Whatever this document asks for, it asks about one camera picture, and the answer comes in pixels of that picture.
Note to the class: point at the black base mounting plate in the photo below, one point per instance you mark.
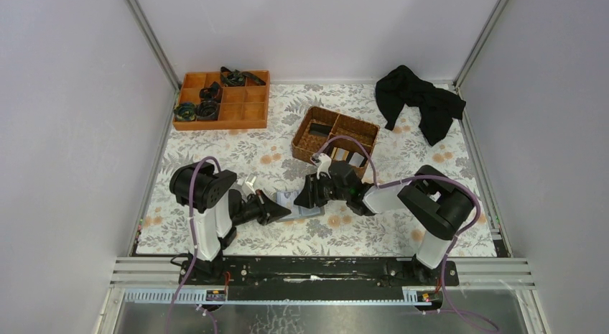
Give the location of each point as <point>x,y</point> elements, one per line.
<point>306,278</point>

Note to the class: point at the orange compartment tray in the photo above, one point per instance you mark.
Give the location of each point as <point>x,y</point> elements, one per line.
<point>227,99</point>

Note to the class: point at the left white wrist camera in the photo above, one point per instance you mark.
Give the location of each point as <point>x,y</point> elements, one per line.
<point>248,185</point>

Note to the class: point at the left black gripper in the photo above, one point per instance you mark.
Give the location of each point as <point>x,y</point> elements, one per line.
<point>262,210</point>

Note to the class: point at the brown wicker divided basket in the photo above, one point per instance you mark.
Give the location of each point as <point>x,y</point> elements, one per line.
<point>348,133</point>

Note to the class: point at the aluminium frame rail front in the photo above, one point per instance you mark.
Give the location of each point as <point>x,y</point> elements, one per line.
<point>159,279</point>

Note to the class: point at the black credit card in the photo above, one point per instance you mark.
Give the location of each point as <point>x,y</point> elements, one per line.
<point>320,130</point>

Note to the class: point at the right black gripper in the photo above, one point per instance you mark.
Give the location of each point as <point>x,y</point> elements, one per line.
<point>315,192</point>

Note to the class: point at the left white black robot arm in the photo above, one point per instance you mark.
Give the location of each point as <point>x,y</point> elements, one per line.
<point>215,210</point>

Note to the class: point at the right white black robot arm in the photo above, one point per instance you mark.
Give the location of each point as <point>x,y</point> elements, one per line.
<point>440,204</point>

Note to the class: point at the black crumpled cloth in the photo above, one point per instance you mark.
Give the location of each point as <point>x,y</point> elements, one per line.
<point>438,108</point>

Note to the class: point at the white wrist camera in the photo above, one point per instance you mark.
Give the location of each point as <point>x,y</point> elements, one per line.
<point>248,185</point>
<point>323,162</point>

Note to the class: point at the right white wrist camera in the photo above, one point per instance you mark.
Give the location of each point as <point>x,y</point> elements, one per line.
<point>323,162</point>

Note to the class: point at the floral patterned table mat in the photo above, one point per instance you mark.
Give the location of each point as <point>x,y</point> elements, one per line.
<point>267,154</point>

